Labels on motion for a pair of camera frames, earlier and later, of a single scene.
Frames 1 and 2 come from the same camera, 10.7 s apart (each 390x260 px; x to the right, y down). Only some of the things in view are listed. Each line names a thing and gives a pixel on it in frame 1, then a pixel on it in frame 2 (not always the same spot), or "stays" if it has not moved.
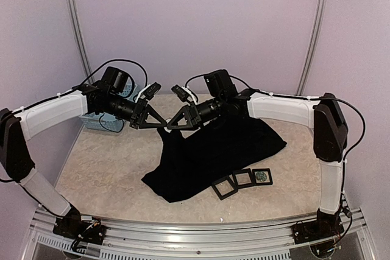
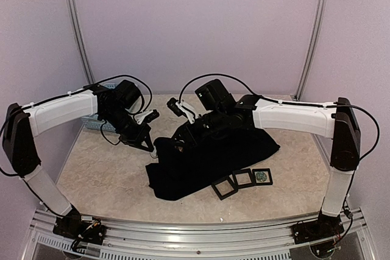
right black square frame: (267, 170) stays
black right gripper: (186, 112) → (191, 138)
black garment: (214, 148) stays
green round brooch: (261, 176) stays
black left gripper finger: (149, 110) → (147, 141)
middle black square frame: (241, 172) stays
